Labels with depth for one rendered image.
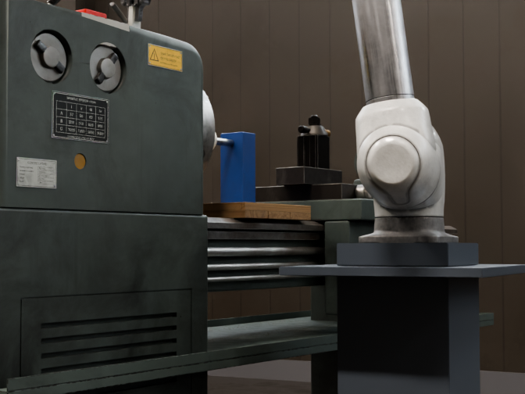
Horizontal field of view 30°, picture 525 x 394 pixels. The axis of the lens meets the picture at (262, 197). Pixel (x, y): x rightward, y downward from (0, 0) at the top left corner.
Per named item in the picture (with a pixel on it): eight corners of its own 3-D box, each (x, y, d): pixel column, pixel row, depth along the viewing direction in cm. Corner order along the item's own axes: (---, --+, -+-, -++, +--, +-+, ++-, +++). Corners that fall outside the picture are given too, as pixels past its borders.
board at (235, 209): (244, 217, 247) (244, 202, 247) (141, 220, 269) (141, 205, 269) (311, 220, 271) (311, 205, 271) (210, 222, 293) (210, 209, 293)
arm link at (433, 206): (448, 218, 226) (446, 123, 227) (442, 216, 208) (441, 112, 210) (377, 219, 230) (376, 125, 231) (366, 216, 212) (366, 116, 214)
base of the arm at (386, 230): (464, 242, 228) (464, 218, 228) (437, 242, 208) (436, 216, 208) (390, 243, 236) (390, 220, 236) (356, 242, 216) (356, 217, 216)
